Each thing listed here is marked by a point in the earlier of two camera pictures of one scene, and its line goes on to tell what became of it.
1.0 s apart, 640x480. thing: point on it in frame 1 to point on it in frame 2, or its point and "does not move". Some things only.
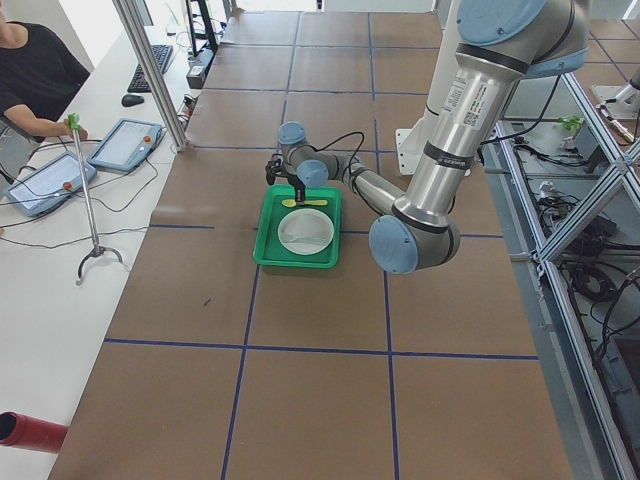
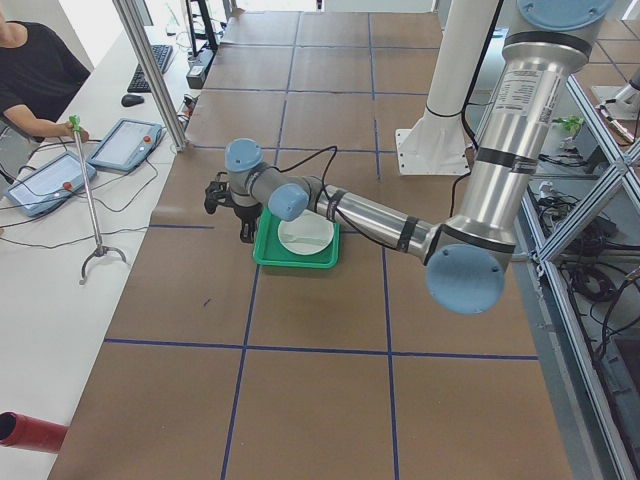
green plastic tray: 268,249 does not move
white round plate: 306,231 does not move
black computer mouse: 131,100 does not move
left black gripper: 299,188 to 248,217
